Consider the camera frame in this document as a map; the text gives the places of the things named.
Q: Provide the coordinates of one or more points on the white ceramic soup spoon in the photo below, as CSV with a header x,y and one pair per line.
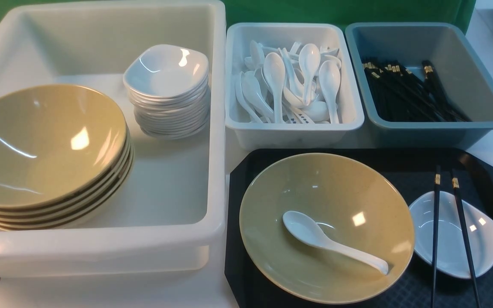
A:
x,y
307,231

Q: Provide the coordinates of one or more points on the yellow noodle bowl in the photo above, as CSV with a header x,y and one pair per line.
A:
x,y
353,204

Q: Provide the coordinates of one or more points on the black chopstick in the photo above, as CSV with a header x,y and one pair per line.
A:
x,y
436,216
463,227

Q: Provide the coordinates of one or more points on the white sauce dish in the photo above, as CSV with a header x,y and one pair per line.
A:
x,y
451,254

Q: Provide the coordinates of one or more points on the top stacked yellow bowl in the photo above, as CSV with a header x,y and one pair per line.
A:
x,y
56,139

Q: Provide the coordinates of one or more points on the white spoon in bin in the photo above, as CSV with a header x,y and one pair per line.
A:
x,y
330,80
274,74
309,60
252,92

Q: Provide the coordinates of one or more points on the white plastic spoon bin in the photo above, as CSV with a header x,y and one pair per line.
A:
x,y
247,45

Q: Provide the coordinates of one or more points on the stack of white dishes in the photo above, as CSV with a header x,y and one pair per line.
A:
x,y
173,118

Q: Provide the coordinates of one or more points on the large white plastic tub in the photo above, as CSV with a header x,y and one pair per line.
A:
x,y
171,205

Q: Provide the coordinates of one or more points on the top stacked white dish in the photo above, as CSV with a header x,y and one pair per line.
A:
x,y
167,71

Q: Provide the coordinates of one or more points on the pile of black chopsticks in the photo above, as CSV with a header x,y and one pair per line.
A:
x,y
400,95

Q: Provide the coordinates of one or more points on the blue-grey plastic chopstick bin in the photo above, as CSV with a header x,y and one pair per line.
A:
x,y
465,79

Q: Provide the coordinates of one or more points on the stack of yellow bowls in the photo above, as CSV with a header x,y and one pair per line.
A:
x,y
76,206

